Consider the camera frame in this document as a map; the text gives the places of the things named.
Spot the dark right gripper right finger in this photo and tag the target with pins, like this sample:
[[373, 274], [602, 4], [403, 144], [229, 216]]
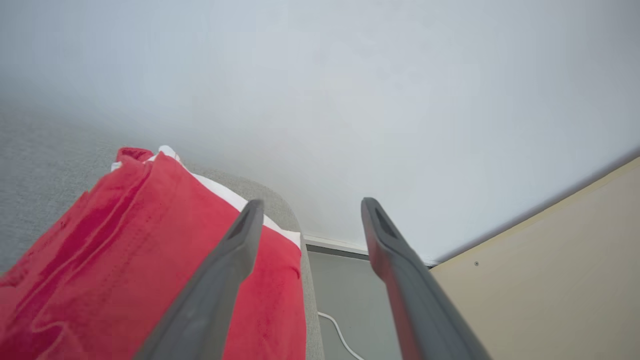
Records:
[[425, 310]]

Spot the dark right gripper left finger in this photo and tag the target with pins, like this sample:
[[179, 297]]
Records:
[[205, 305]]

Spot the red shorts white band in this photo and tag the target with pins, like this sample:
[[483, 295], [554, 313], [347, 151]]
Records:
[[125, 260]]

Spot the red basketball jersey white sleeves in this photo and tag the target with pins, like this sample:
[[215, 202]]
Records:
[[132, 154]]

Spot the beige wooden panel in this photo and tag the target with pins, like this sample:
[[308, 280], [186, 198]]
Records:
[[550, 290]]

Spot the grey fabric sofa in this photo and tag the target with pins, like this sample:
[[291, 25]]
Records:
[[40, 200]]

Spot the white wall baseboard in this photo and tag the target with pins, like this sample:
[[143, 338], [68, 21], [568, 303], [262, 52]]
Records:
[[335, 244]]

